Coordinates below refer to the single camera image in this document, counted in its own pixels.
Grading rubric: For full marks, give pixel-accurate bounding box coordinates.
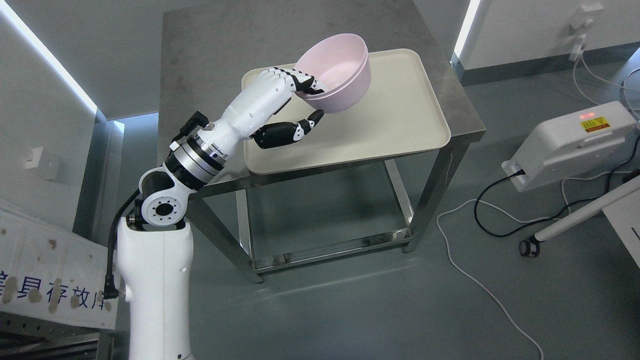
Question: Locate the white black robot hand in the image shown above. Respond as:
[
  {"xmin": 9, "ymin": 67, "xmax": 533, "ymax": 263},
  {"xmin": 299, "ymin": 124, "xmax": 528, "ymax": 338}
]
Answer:
[{"xmin": 195, "ymin": 67, "xmax": 324, "ymax": 161}]

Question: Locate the pink bowl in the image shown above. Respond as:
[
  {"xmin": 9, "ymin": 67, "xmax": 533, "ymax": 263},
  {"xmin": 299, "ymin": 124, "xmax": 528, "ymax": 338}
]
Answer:
[
  {"xmin": 294, "ymin": 33, "xmax": 369, "ymax": 94},
  {"xmin": 302, "ymin": 55, "xmax": 371, "ymax": 114}
]

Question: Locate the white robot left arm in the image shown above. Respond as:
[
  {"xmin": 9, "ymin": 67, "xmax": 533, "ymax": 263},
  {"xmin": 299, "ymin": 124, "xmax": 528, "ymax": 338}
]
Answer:
[{"xmin": 103, "ymin": 112, "xmax": 249, "ymax": 360}]

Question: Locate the stainless steel table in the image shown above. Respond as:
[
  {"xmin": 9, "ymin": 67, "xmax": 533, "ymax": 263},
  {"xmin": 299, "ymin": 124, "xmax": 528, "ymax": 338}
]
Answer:
[{"xmin": 158, "ymin": 0, "xmax": 486, "ymax": 284}]

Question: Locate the cream plastic tray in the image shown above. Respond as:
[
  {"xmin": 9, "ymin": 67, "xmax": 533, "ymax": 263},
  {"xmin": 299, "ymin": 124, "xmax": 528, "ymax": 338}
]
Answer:
[{"xmin": 243, "ymin": 48, "xmax": 451, "ymax": 175}]

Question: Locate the white sign with blue characters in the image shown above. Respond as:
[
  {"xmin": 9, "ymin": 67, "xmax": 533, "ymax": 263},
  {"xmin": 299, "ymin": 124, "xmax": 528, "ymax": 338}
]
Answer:
[{"xmin": 0, "ymin": 211, "xmax": 118, "ymax": 330}]

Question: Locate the white stand leg with caster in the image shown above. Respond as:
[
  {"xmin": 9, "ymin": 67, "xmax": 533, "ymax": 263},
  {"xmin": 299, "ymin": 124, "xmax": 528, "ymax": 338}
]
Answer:
[{"xmin": 519, "ymin": 175, "xmax": 640, "ymax": 258}]

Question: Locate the white device box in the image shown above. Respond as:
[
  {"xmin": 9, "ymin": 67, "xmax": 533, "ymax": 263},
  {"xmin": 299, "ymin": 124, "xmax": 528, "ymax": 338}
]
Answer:
[{"xmin": 502, "ymin": 101, "xmax": 638, "ymax": 192}]

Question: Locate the white wall socket left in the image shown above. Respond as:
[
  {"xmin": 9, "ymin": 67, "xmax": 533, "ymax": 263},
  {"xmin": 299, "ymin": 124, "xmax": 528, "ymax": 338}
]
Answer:
[{"xmin": 22, "ymin": 146, "xmax": 60, "ymax": 182}]

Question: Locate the black power cable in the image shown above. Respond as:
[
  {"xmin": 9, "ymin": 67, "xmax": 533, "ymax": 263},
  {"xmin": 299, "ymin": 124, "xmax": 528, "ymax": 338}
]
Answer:
[{"xmin": 473, "ymin": 160, "xmax": 640, "ymax": 238}]

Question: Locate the white floor cable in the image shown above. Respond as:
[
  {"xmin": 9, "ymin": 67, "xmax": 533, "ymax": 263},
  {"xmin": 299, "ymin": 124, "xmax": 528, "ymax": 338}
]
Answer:
[{"xmin": 436, "ymin": 170, "xmax": 640, "ymax": 360}]

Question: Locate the white wall adapter plug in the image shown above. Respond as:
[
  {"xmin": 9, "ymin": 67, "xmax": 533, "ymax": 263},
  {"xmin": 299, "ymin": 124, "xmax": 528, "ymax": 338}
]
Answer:
[{"xmin": 568, "ymin": 2, "xmax": 605, "ymax": 63}]

